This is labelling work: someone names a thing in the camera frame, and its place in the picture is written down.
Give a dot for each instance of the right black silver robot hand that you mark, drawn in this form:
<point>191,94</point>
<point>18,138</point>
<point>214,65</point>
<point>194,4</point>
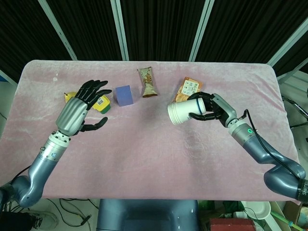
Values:
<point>223,108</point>

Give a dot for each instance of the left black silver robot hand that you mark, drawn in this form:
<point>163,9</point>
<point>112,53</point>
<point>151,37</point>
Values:
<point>72,115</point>

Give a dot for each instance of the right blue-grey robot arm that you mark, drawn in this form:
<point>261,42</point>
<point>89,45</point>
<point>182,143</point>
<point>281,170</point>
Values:
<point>264,154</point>

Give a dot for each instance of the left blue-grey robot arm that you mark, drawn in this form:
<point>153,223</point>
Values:
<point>41,168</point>

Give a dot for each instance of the yellow plastic pear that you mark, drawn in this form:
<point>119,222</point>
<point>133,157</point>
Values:
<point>69,96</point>

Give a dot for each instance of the green tub yellow lid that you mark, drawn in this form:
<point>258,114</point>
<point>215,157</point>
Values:
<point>102,106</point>

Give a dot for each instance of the orange blue cookie box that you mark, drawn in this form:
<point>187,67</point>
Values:
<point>188,86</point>

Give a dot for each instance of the purple foam cube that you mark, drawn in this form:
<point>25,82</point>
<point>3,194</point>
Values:
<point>124,96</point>

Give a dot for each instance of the brown wrapped snack bar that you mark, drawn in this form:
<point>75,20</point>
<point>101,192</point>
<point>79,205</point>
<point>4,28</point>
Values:
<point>148,81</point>

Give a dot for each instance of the black curtain panel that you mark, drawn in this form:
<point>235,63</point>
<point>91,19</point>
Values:
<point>240,29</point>
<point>161,29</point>
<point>26,36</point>
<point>89,29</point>

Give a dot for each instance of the pink plush tablecloth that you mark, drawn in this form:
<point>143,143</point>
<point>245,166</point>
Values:
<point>149,149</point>

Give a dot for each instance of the white plastic bowl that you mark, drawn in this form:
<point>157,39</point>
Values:
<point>257,210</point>

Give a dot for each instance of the red box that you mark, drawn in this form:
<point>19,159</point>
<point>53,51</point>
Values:
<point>232,225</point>

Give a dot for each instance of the green stick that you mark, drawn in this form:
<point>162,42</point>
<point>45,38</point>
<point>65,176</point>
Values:
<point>282,219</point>

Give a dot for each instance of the blue-grey robot torso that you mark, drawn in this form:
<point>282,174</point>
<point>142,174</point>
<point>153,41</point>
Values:
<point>148,216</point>

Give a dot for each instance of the brown cardboard box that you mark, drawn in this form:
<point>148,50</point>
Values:
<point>297,216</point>

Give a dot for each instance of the metal chair frame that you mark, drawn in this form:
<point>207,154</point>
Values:
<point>297,108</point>

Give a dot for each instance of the white blue frame post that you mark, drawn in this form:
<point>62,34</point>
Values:
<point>7,77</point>

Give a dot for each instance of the white metal frame post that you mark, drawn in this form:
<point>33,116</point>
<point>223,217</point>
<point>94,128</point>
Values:
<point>203,29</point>
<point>196,36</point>
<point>124,31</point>
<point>60,31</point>
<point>286,38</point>
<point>118,31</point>

